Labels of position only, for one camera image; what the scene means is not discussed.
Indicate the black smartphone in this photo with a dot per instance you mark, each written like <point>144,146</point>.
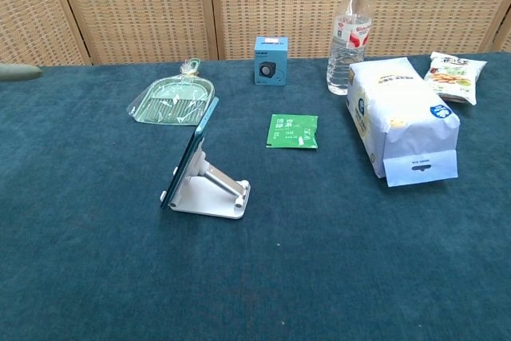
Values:
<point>195,145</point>

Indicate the white phone stand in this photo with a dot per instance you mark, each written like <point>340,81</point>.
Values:
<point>215,197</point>

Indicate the woven bamboo folding screen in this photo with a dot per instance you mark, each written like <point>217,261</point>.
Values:
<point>159,5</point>

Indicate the green dustpan in plastic bag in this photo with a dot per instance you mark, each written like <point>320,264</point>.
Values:
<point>171,103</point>

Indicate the blue speaker box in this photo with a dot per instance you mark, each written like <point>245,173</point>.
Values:
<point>271,61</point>

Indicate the green sachet packet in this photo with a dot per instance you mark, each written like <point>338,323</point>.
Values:
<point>292,131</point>

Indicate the clear plastic water bottle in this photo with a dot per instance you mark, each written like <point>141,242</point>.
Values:
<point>347,57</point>

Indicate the blue carpet table mat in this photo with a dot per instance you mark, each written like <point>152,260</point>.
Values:
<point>279,269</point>

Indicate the white flour bag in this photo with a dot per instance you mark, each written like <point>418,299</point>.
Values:
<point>403,117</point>

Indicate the white green snack bag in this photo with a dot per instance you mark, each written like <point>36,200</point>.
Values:
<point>455,75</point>

